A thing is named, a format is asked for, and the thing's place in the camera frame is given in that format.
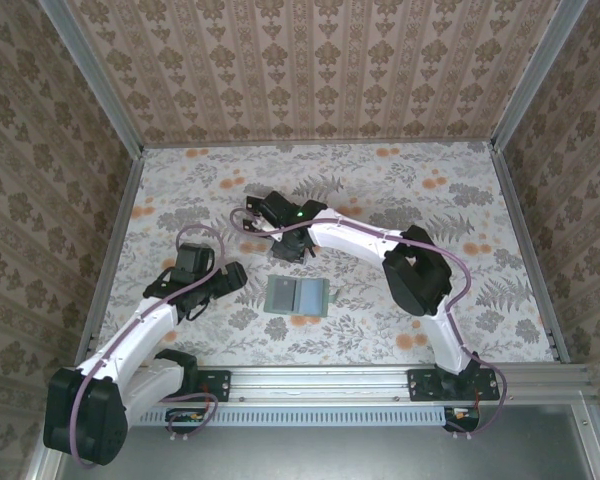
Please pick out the green card holder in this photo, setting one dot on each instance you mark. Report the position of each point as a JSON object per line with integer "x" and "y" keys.
{"x": 312, "y": 297}

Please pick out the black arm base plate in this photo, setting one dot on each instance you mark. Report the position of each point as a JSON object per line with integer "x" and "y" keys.
{"x": 422, "y": 387}
{"x": 219, "y": 386}

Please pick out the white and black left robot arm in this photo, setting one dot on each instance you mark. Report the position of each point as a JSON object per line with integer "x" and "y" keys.
{"x": 140, "y": 330}

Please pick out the aluminium front mounting rail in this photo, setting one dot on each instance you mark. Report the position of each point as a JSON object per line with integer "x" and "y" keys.
{"x": 320, "y": 382}

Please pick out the small black control board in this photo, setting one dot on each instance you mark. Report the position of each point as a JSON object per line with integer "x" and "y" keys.
{"x": 462, "y": 415}
{"x": 185, "y": 417}

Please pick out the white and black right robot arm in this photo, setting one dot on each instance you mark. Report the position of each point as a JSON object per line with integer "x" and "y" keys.
{"x": 350, "y": 232}

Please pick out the grey metal sheet panel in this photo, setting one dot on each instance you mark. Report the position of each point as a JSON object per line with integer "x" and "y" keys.
{"x": 330, "y": 455}

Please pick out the aluminium table back rail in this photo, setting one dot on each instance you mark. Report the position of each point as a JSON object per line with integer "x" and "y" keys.
{"x": 320, "y": 144}

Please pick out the aluminium upright frame post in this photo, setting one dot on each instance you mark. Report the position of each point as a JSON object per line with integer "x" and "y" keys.
{"x": 535, "y": 75}
{"x": 96, "y": 80}

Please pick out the aluminium table side rail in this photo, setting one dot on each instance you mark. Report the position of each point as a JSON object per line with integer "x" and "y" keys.
{"x": 115, "y": 250}
{"x": 529, "y": 250}

